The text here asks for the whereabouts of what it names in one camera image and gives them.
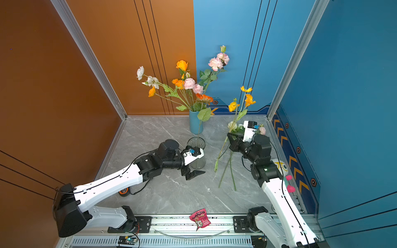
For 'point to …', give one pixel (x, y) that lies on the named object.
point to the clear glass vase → (199, 142)
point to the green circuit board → (127, 240)
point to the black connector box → (259, 241)
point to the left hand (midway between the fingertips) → (202, 160)
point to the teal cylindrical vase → (196, 125)
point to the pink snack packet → (200, 218)
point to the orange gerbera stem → (204, 112)
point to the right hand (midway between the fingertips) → (226, 134)
